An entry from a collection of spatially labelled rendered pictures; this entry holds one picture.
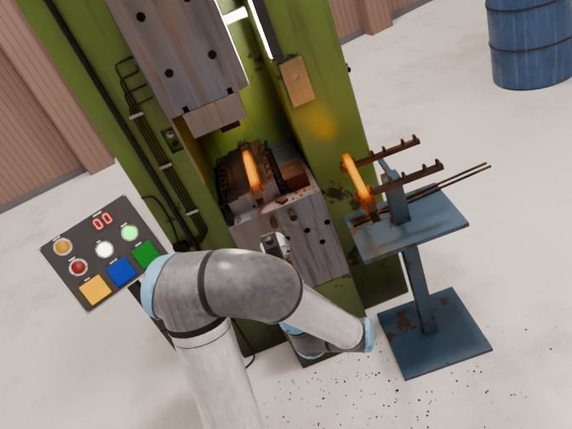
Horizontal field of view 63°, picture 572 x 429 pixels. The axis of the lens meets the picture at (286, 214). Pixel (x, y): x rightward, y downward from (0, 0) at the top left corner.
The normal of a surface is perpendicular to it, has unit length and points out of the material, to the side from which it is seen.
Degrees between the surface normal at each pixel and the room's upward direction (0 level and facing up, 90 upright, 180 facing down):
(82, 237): 60
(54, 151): 90
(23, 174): 90
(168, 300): 67
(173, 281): 37
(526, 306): 0
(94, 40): 90
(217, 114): 90
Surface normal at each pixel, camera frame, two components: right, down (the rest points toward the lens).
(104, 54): 0.19, 0.52
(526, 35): -0.45, 0.64
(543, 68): -0.17, 0.62
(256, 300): 0.31, 0.27
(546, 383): -0.33, -0.76
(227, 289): 0.07, 0.07
